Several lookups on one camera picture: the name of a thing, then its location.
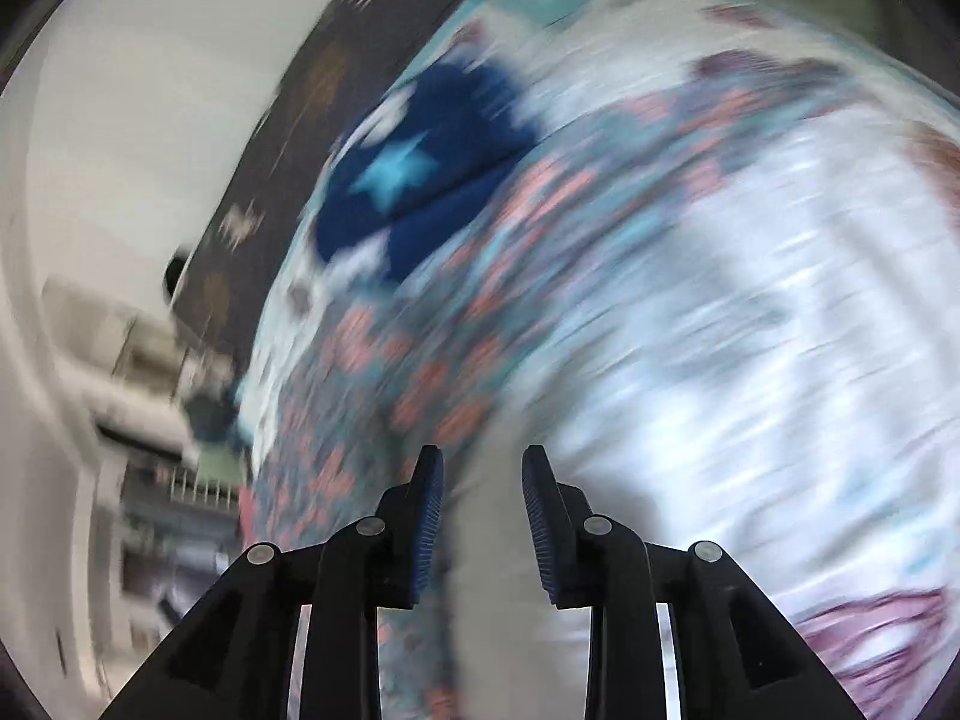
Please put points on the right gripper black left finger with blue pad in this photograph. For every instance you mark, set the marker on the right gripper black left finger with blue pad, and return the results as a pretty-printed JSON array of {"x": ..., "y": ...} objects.
[{"x": 307, "y": 618}]

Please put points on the teal floral patterned garment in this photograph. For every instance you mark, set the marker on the teal floral patterned garment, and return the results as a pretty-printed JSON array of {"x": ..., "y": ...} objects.
[{"x": 632, "y": 299}]

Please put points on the white seashell print quilt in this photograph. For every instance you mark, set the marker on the white seashell print quilt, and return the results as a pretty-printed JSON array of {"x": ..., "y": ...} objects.
[{"x": 874, "y": 588}]

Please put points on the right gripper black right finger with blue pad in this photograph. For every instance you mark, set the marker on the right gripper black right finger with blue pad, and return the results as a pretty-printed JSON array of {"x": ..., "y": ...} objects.
[{"x": 735, "y": 655}]

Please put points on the dark deer print headboard cover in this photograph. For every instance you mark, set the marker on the dark deer print headboard cover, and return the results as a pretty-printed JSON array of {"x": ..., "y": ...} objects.
[{"x": 354, "y": 53}]

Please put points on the navy fleece garment blue star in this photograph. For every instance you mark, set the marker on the navy fleece garment blue star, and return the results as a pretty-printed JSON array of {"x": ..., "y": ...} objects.
[{"x": 423, "y": 163}]

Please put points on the dark blue clothes pile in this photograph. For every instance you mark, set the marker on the dark blue clothes pile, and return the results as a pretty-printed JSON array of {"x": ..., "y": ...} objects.
[{"x": 210, "y": 416}]

